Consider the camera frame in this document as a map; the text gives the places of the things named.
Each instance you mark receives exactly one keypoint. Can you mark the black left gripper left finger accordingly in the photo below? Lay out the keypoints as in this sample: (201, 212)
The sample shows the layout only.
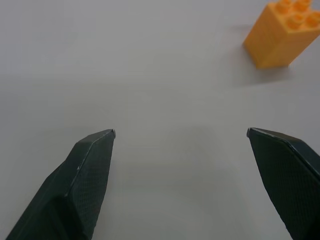
(75, 190)

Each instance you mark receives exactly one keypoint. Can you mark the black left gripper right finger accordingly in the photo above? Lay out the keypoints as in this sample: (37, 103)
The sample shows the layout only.
(287, 180)

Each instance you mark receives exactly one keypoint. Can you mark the orange studded building block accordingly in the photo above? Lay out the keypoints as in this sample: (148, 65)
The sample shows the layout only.
(277, 37)

